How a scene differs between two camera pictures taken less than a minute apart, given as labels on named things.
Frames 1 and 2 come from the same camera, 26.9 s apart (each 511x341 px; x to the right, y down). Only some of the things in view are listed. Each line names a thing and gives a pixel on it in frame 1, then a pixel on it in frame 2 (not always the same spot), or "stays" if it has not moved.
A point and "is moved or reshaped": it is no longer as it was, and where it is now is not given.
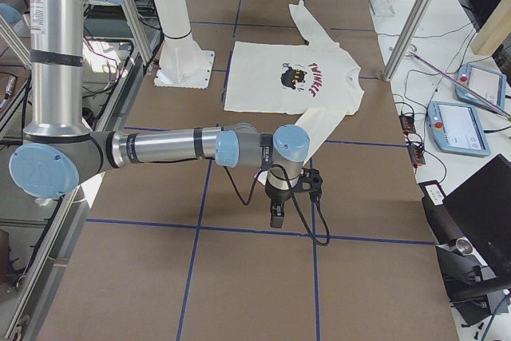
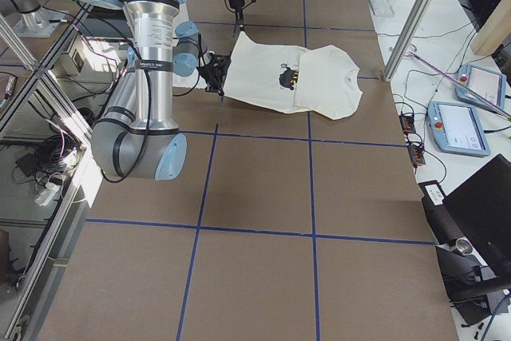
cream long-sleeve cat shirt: [317, 80] is moved or reshaped
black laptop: [480, 210] stays
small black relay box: [408, 123] stays
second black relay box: [416, 155] stays
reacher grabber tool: [461, 85] stays
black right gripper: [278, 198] -> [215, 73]
